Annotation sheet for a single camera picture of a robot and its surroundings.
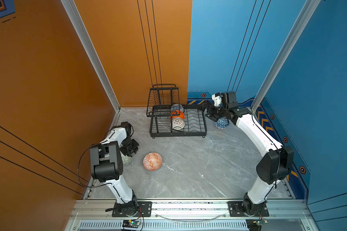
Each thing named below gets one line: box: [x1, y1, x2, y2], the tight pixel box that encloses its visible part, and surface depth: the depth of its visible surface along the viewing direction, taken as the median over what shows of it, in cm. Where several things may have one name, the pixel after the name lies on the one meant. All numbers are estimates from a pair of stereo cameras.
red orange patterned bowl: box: [142, 152, 163, 172], surface depth 91 cm
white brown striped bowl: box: [169, 116, 186, 131], surface depth 107 cm
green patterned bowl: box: [120, 154, 133, 166], surface depth 91 cm
